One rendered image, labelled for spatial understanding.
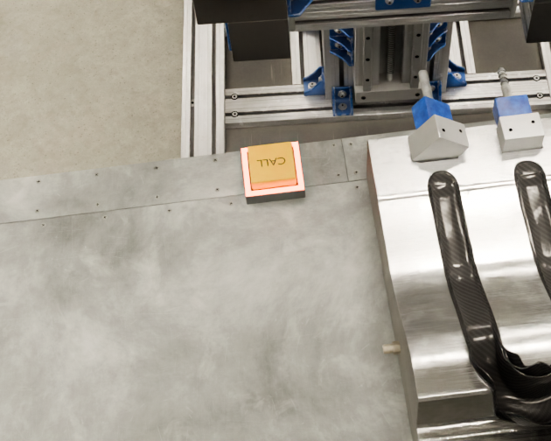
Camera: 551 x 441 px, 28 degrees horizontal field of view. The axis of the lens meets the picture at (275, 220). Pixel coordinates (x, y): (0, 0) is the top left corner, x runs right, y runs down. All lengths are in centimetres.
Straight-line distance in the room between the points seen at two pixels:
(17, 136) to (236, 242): 126
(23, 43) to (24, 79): 11
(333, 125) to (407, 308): 104
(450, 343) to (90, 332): 46
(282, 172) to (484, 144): 26
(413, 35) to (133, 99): 85
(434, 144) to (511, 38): 108
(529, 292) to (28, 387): 62
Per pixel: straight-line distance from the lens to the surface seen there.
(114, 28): 278
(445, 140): 137
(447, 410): 124
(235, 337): 138
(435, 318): 126
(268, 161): 146
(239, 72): 237
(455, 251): 134
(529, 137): 140
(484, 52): 240
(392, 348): 132
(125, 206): 150
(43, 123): 264
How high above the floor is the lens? 205
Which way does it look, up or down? 59 degrees down
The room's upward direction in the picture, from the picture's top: 7 degrees counter-clockwise
